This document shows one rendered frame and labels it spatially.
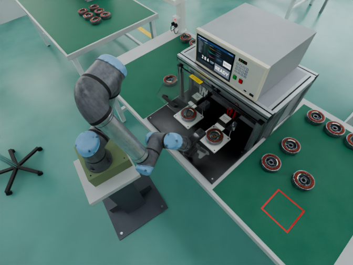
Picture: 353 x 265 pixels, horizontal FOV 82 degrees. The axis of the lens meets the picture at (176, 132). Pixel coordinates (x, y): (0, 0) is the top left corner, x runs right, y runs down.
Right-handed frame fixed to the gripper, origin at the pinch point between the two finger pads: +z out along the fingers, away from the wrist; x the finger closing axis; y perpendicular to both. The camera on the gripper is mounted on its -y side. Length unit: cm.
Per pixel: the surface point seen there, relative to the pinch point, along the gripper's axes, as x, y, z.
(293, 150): 38, -31, 26
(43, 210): -79, 146, 6
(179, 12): -111, -72, 35
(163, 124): -31.4, 8.0, 3.2
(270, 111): 19.4, -36.4, -9.4
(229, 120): 2.5, -21.8, 4.4
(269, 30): -6, -67, -14
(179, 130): -20.2, 3.6, 6.0
